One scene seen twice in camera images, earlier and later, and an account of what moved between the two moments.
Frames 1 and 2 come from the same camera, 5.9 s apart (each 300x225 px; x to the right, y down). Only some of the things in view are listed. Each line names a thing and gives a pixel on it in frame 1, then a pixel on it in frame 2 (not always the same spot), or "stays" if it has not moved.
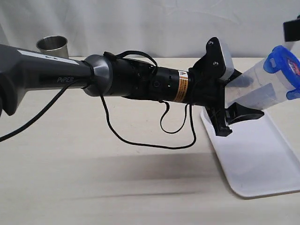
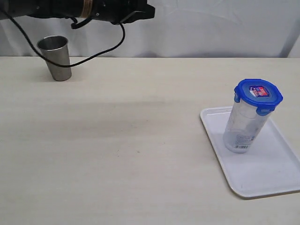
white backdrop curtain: [166, 29] stays
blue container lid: [281, 59] -> [262, 94]
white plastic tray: [258, 159] stays
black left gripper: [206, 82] -> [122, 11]
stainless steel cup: [54, 45] stays
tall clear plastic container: [257, 88] -> [243, 127]
